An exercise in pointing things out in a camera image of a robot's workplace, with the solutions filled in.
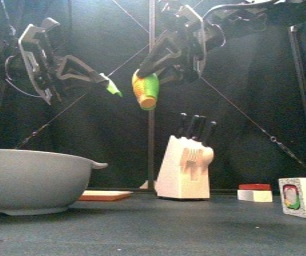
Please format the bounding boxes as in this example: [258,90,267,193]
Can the green toy corn husk leaf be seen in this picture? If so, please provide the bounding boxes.
[141,71,161,101]
[99,73,124,98]

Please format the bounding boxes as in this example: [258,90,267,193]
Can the yellow toy corn cob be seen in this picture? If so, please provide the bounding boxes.
[131,68,159,111]

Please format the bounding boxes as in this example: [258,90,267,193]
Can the white toy knife block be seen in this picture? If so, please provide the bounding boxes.
[153,134,216,201]

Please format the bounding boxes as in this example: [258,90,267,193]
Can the wooden cutting board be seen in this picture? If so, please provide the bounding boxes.
[77,189,135,202]

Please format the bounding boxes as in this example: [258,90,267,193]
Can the red and white block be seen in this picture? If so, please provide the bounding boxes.
[236,183,275,203]

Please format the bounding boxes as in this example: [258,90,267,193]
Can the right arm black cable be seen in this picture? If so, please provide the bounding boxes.
[201,5,228,48]

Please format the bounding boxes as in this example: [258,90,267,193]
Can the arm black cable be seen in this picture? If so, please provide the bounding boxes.
[4,54,44,100]
[201,5,228,48]

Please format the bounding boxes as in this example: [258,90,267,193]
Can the diagonal brace wire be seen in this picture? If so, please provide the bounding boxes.
[14,43,151,150]
[108,0,306,178]

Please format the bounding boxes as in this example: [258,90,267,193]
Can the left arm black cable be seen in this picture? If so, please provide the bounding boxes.
[4,54,44,100]

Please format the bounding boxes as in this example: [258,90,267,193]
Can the black toy knife handle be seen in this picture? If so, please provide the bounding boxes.
[185,114,201,140]
[201,120,219,147]
[193,115,208,142]
[176,112,189,138]

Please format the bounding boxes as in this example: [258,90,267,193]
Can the vertical metal frame pole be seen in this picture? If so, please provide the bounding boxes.
[147,0,157,192]

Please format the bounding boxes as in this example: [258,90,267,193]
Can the grey bowl with handles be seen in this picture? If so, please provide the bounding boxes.
[0,148,109,216]

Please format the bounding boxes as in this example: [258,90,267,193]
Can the slanted black frame pole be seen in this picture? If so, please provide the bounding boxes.
[287,24,306,176]

